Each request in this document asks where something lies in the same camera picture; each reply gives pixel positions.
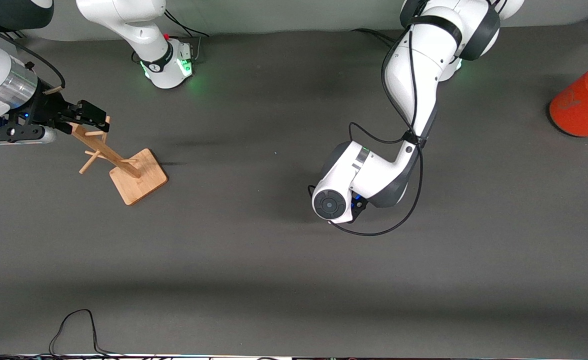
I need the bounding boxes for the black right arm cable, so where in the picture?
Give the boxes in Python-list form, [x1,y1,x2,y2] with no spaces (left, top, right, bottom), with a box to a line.
[0,19,66,90]

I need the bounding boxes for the black base cable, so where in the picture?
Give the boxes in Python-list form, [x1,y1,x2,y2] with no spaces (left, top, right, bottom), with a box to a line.
[164,7,211,63]
[351,28,400,46]

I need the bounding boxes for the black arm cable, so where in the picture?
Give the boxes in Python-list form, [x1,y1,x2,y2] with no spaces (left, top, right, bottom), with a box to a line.
[0,19,66,90]
[308,0,425,237]

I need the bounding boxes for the wooden mug tree stand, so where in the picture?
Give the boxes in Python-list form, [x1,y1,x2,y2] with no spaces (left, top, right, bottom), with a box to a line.
[68,116,169,206]

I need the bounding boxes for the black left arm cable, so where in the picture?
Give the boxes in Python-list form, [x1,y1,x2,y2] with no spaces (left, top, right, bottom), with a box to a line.
[308,0,425,237]

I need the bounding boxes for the dark grey table mat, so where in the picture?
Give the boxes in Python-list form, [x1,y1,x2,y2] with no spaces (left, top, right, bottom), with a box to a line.
[0,17,588,357]

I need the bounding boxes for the orange can with grey lid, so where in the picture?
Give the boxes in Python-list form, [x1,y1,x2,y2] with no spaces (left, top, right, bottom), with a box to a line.
[549,56,588,138]

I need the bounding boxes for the thin black loose cable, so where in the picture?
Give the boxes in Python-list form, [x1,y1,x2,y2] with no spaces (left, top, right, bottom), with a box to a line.
[48,308,125,358]

